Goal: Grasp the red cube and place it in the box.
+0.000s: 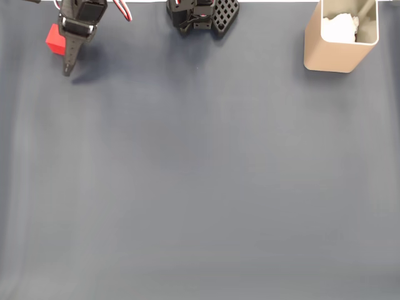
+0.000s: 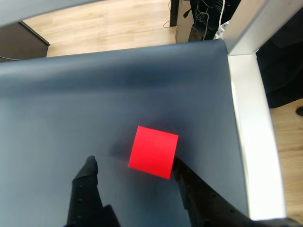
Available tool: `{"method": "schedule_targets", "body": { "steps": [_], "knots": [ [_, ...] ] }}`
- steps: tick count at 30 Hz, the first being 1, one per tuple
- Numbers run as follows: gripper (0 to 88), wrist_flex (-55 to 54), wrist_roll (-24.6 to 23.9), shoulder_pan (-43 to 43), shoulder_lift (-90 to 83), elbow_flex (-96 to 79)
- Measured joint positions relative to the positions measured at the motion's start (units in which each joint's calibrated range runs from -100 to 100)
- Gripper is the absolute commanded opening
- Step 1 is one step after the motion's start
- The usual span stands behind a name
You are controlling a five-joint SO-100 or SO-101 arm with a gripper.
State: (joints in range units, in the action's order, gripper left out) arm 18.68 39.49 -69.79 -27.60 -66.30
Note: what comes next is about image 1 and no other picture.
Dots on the blue-grey table mat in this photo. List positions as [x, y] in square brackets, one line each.
[200, 187]

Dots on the beige box with metal lining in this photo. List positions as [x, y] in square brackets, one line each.
[331, 56]

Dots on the red cube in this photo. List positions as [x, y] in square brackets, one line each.
[54, 39]

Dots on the white crumpled tissue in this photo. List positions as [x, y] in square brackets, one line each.
[339, 28]

